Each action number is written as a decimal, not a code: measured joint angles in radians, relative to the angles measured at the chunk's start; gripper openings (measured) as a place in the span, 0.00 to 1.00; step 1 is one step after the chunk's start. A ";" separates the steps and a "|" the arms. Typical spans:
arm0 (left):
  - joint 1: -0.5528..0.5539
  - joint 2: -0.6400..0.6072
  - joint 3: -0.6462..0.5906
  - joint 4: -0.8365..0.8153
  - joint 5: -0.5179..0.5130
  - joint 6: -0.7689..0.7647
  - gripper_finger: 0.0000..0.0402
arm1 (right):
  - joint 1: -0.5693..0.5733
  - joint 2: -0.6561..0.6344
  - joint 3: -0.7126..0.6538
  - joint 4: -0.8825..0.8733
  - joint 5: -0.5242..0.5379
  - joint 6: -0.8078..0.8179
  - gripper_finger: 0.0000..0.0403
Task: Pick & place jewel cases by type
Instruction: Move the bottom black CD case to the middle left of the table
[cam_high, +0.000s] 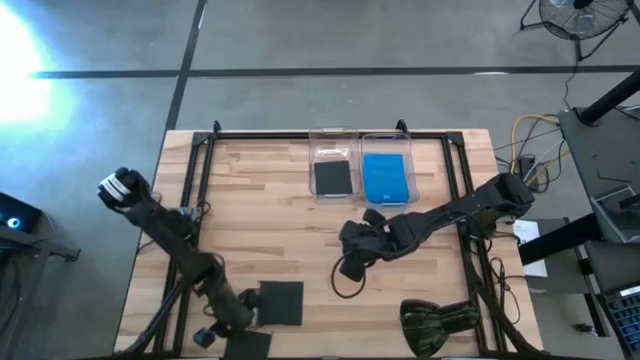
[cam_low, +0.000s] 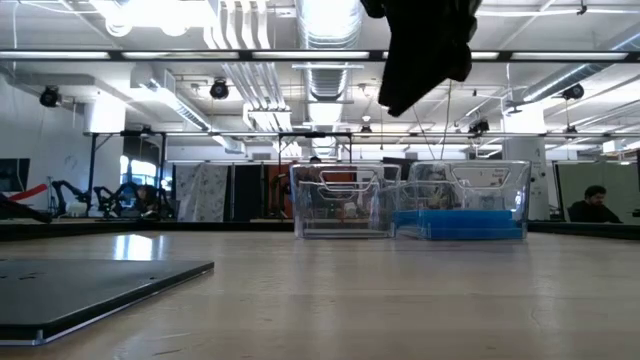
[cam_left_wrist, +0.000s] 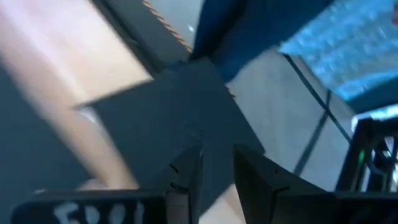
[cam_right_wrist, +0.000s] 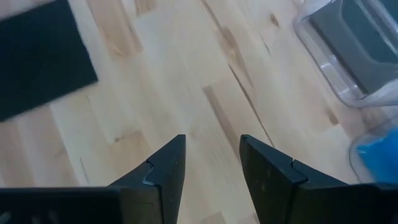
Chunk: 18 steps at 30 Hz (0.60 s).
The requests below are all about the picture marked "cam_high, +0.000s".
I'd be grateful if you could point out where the black jewel case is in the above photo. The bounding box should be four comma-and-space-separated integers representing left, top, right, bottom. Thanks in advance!
313, 159, 355, 197
222, 328, 273, 360
257, 280, 305, 327

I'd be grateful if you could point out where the black metal table frame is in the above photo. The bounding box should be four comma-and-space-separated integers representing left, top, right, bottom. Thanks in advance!
119, 118, 546, 359

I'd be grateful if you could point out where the small blue black device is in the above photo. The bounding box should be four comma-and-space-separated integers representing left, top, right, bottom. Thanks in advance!
193, 326, 217, 350

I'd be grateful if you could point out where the black bag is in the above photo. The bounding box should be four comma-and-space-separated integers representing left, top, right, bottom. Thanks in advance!
399, 298, 482, 359

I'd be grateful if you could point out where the white paper sheet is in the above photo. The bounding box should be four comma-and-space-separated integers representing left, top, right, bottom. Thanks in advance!
511, 218, 550, 279

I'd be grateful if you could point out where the black power strip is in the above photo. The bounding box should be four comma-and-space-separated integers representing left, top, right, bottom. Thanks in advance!
517, 155, 539, 176

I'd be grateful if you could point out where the clear plastic bin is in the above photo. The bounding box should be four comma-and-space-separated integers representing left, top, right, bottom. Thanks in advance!
359, 131, 421, 209
307, 127, 363, 202

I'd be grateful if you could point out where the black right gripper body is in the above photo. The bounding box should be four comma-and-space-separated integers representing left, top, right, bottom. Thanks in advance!
344, 208, 396, 262

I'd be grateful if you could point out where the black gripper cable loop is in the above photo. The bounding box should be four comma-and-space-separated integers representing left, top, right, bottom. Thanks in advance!
329, 252, 369, 300

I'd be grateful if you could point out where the grey side desk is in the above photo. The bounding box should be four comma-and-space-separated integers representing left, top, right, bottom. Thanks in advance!
556, 105, 640, 246

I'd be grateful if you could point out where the yellow cable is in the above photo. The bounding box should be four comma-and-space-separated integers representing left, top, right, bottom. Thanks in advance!
509, 113, 571, 186

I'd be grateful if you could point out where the black pole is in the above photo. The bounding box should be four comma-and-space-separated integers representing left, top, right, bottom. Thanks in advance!
578, 68, 640, 127

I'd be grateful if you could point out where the black floor fan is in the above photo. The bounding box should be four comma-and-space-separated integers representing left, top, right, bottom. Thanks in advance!
518, 0, 635, 62

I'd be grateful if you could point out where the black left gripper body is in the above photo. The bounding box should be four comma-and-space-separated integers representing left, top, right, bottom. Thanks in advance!
230, 288, 262, 332

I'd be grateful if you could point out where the blue-lit keyboard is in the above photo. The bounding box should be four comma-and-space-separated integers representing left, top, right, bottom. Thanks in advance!
601, 285, 640, 359

